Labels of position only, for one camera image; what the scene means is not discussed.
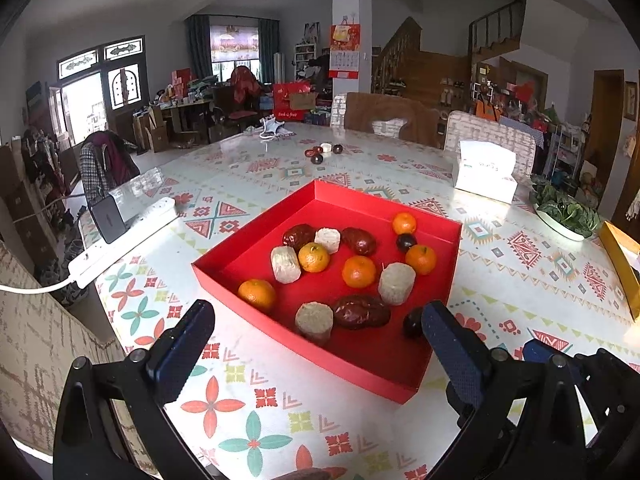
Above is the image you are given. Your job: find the dark red jujube date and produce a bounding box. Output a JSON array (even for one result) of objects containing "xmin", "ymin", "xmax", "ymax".
[
  {"xmin": 332, "ymin": 295, "xmax": 392, "ymax": 330},
  {"xmin": 341, "ymin": 226, "xmax": 378, "ymax": 256},
  {"xmin": 282, "ymin": 223, "xmax": 316, "ymax": 252}
]

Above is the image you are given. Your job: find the red gift bag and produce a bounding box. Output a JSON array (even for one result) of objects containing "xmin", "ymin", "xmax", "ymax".
[{"xmin": 272, "ymin": 81, "xmax": 318, "ymax": 122}]

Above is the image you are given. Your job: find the white power strip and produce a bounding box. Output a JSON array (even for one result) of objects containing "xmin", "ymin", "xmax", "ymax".
[{"xmin": 68, "ymin": 197, "xmax": 178, "ymax": 288}]

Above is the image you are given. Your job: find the red shallow tray box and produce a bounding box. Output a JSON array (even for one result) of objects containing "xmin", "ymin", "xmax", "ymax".
[{"xmin": 192, "ymin": 180, "xmax": 462, "ymax": 404}]

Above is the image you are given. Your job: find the red wall calendar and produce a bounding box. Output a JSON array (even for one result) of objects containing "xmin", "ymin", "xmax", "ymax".
[{"xmin": 329, "ymin": 24, "xmax": 360, "ymax": 79}]

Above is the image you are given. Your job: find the brown padded chair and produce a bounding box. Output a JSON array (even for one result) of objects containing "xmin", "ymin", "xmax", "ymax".
[{"xmin": 344, "ymin": 92, "xmax": 440, "ymax": 148}]

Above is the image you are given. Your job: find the beige rice cake block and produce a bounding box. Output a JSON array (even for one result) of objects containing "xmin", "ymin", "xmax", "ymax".
[
  {"xmin": 314, "ymin": 228, "xmax": 341, "ymax": 255},
  {"xmin": 378, "ymin": 262, "xmax": 416, "ymax": 306},
  {"xmin": 270, "ymin": 245, "xmax": 302, "ymax": 285},
  {"xmin": 294, "ymin": 301, "xmax": 334, "ymax": 346}
]

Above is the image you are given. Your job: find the plate of green vegetables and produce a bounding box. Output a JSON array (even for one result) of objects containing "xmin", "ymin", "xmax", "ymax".
[{"xmin": 530, "ymin": 180, "xmax": 602, "ymax": 242}]

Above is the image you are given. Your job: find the small dark plum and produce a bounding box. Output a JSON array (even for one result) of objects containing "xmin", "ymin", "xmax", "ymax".
[
  {"xmin": 402, "ymin": 307, "xmax": 424, "ymax": 339},
  {"xmin": 396, "ymin": 233, "xmax": 418, "ymax": 254}
]

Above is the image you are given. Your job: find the white face mask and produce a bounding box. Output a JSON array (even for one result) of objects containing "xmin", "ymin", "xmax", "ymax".
[{"xmin": 244, "ymin": 115, "xmax": 294, "ymax": 142}]

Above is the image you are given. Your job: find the black power adapter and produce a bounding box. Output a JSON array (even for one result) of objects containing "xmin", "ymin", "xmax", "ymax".
[{"xmin": 89, "ymin": 194, "xmax": 128, "ymax": 244}]

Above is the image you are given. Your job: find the small dark candies group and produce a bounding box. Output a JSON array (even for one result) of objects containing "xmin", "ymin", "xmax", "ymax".
[{"xmin": 304, "ymin": 143, "xmax": 344, "ymax": 165}]

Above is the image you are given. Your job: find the white tissue box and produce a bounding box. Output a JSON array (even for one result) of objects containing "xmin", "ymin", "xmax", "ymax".
[{"xmin": 452, "ymin": 140, "xmax": 518, "ymax": 204}]

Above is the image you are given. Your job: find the yellow gift box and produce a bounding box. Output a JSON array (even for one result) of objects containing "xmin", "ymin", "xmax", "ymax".
[{"xmin": 599, "ymin": 221, "xmax": 639, "ymax": 320}]

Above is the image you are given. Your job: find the white patterned chair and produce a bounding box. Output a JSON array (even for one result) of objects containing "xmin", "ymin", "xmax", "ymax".
[{"xmin": 442, "ymin": 110, "xmax": 537, "ymax": 179}]

